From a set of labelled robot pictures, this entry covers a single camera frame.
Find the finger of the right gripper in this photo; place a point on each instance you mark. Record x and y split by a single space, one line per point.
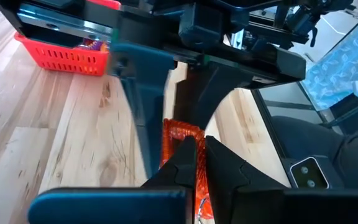
145 93
200 93

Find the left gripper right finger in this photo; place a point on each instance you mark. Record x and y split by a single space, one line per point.
259 205

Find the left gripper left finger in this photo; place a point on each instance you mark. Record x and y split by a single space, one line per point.
120 205

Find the orange coil wristband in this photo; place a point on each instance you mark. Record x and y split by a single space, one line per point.
179 130

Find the purple coil wristband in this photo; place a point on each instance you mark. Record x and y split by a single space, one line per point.
95 45

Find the red plastic basket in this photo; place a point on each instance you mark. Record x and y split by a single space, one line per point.
67 59

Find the blue patterned plastic sheet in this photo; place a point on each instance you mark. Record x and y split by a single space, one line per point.
343 62

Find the black depth camera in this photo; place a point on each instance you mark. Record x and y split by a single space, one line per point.
309 172

